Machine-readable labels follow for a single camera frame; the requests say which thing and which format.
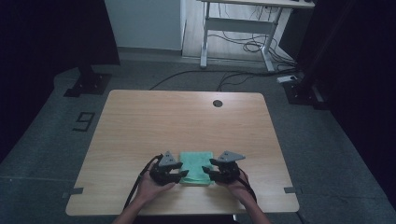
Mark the white power strip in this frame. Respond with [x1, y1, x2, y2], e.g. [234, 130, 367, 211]
[276, 75, 299, 84]

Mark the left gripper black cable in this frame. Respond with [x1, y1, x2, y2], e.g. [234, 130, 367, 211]
[122, 153, 164, 210]

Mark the tangle of black cables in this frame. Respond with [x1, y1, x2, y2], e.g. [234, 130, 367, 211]
[207, 6, 298, 71]

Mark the white metal frame desk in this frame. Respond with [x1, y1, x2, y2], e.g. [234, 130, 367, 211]
[197, 0, 316, 73]

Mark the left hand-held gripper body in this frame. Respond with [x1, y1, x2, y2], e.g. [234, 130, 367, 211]
[148, 150, 184, 187]

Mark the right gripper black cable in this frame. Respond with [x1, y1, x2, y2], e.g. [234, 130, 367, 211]
[236, 167, 259, 203]

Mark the green cloth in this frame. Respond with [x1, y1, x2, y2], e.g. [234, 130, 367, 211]
[178, 150, 217, 187]

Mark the black curtain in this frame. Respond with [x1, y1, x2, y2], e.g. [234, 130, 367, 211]
[0, 0, 121, 162]
[295, 0, 396, 200]

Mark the long black floor cable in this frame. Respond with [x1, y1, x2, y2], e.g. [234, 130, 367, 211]
[148, 69, 283, 91]

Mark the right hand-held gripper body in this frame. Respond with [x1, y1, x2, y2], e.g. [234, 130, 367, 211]
[209, 150, 247, 185]

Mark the person's left hand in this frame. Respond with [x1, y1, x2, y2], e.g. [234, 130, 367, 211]
[135, 169, 177, 207]

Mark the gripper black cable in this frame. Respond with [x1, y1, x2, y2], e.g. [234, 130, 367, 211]
[236, 167, 259, 203]
[122, 153, 164, 210]

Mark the grey tape strip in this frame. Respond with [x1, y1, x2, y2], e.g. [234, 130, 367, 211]
[61, 187, 85, 199]
[283, 186, 304, 195]

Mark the black stand base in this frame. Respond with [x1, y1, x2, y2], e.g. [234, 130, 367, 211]
[282, 78, 330, 110]
[63, 64, 113, 98]

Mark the person's right hand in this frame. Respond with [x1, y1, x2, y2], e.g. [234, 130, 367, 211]
[217, 169, 256, 207]

